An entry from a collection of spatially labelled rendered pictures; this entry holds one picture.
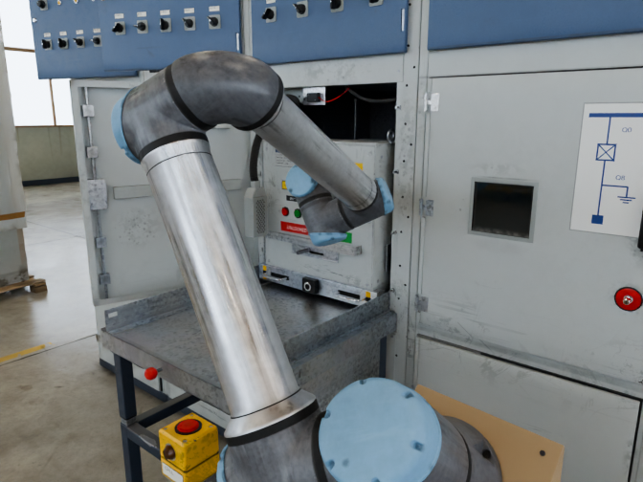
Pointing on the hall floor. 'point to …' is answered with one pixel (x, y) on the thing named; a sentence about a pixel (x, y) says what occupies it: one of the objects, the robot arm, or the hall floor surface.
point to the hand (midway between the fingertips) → (343, 196)
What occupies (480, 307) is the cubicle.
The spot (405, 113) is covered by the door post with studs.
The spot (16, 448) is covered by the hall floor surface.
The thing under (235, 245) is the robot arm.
